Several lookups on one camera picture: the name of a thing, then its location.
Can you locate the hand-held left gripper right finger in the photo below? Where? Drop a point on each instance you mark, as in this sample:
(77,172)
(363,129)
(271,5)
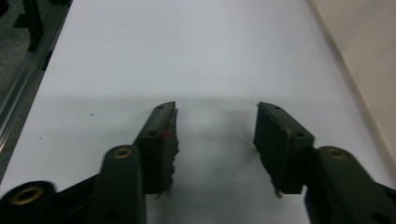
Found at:
(280,146)

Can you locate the aluminium frame rail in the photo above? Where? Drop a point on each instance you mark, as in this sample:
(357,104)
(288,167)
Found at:
(29,73)

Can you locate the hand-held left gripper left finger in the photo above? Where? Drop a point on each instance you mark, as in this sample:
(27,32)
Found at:
(157,146)

